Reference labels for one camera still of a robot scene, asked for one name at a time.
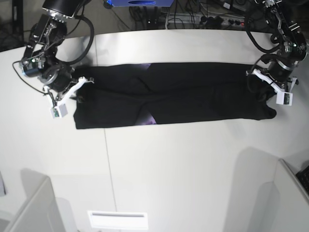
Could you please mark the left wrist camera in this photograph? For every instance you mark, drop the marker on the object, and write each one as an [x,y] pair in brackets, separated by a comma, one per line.
[284,98]

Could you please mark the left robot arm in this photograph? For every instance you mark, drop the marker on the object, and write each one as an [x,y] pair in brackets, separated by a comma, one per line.
[289,41]

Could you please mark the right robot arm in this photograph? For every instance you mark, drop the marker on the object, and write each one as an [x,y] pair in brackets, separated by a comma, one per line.
[39,58]

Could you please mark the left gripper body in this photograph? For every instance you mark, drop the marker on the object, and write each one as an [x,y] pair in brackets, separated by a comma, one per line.
[277,75]

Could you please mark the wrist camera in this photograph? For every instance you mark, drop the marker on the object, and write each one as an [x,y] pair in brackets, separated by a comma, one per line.
[284,98]
[59,111]

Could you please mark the white left bin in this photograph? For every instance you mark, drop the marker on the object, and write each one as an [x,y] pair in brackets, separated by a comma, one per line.
[28,203]

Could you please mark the black keyboard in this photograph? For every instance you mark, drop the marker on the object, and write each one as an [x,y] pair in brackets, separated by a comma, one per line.
[303,177]

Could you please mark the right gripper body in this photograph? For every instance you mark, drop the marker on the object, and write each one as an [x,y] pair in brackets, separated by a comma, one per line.
[60,85]

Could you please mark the black T-shirt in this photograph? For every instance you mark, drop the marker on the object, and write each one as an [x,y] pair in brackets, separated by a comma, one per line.
[168,93]

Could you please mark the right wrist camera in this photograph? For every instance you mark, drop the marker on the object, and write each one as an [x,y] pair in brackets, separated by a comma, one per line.
[59,111]

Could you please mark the white power strip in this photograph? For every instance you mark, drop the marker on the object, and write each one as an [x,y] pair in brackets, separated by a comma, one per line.
[224,20]

